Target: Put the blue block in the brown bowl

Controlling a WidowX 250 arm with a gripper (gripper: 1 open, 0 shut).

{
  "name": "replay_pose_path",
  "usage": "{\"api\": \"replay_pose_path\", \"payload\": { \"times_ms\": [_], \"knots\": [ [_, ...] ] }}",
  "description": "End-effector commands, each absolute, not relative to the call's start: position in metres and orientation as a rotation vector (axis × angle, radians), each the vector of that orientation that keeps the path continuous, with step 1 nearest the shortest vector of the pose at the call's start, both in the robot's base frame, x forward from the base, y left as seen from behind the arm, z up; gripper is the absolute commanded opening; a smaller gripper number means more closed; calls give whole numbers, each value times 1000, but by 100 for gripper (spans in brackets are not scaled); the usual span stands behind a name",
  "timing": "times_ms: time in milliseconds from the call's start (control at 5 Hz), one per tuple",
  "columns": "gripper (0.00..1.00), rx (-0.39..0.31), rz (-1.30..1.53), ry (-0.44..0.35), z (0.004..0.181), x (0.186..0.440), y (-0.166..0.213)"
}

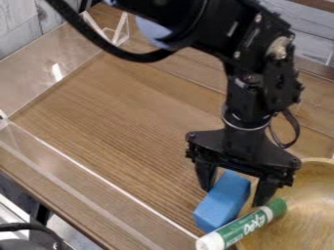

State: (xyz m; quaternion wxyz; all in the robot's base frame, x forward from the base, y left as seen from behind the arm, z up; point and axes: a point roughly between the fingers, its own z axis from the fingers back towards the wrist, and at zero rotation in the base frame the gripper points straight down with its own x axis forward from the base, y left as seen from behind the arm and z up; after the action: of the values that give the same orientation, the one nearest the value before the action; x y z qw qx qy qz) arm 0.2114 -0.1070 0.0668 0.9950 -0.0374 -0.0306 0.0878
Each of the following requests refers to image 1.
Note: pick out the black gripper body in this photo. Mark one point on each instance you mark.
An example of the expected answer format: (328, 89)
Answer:
(244, 152)

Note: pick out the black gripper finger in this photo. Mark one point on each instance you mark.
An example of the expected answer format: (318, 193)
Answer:
(264, 190)
(206, 175)

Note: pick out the blue foam block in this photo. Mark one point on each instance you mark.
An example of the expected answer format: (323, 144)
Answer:
(223, 202)

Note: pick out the brown wooden bowl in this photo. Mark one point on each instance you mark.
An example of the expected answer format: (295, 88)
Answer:
(306, 227)

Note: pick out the green white expo marker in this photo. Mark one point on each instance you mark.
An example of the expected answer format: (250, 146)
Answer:
(230, 234)

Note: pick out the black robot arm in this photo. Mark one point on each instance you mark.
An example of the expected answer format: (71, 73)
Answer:
(251, 40)

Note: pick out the black metal table frame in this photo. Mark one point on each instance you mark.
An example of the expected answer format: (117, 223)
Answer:
(41, 237)

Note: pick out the clear acrylic tray wall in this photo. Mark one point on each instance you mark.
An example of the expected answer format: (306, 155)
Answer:
(92, 140)

